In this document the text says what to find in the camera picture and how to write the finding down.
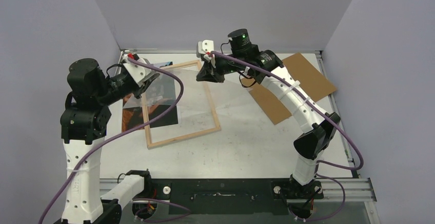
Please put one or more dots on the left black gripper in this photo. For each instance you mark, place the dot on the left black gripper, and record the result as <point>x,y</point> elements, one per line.
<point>144,85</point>

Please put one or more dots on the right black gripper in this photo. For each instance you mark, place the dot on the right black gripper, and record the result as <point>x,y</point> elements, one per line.
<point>211,69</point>

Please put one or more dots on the white wooden picture frame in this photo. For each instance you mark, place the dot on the white wooden picture frame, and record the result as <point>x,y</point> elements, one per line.
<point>191,123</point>

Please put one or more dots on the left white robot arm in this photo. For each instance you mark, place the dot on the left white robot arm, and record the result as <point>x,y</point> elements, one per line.
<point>83,131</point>

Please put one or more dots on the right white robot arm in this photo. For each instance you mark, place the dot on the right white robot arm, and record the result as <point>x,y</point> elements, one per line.
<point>267,69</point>

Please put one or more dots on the brown cardboard backing board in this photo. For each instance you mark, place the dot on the brown cardboard backing board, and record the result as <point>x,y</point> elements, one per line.
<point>304,68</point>

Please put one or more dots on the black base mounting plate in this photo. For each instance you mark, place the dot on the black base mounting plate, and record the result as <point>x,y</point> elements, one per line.
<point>237,196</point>

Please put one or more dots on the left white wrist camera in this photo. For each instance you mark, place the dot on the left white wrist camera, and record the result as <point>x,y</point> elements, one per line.
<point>139,73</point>

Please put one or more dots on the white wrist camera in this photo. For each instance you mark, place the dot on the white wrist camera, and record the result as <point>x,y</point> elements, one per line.
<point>204,48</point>
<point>139,73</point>

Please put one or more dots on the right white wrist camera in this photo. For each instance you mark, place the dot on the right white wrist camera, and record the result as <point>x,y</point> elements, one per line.
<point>204,48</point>

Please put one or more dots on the aluminium rail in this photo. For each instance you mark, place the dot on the aluminium rail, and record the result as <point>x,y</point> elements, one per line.
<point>356,189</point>

